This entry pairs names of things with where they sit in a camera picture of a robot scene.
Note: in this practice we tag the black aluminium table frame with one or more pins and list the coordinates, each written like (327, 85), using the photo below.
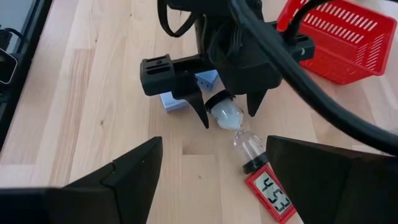
(25, 59)

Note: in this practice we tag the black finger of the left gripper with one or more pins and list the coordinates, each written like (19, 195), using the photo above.
(256, 101)
(196, 104)

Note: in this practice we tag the light blue USB charger block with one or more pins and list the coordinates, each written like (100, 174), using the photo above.
(207, 80)

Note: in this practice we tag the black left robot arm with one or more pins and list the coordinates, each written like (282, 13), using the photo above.
(211, 6)

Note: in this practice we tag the red digital timer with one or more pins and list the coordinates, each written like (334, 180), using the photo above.
(275, 193)

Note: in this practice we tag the black device with white outline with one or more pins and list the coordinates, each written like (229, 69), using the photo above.
(6, 67)

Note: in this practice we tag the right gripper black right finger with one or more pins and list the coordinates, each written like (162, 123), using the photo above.
(342, 193)

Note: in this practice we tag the red slotted plastic basket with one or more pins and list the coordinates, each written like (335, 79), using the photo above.
(342, 56)

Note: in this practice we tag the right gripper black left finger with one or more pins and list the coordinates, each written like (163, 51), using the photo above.
(93, 202)

